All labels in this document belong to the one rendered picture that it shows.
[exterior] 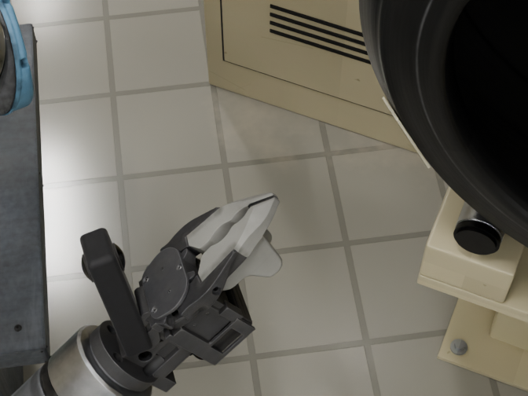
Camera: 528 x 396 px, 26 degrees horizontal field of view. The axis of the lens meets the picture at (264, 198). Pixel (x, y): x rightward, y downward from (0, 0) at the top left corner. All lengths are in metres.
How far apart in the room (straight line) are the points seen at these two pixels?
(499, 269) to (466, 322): 0.93
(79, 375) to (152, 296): 0.09
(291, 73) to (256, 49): 0.08
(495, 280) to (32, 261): 0.58
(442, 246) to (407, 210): 1.04
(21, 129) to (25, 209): 0.12
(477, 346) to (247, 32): 0.70
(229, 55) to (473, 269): 1.15
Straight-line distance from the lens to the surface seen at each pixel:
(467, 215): 1.07
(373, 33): 0.89
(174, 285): 0.98
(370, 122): 2.19
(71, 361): 1.03
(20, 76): 1.30
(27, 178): 1.49
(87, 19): 2.43
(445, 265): 1.13
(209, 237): 0.98
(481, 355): 2.02
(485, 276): 1.12
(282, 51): 2.11
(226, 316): 0.99
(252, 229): 0.95
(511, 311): 1.17
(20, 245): 1.44
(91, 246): 0.96
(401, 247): 2.11
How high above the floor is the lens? 1.82
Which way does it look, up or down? 58 degrees down
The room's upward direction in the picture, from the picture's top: straight up
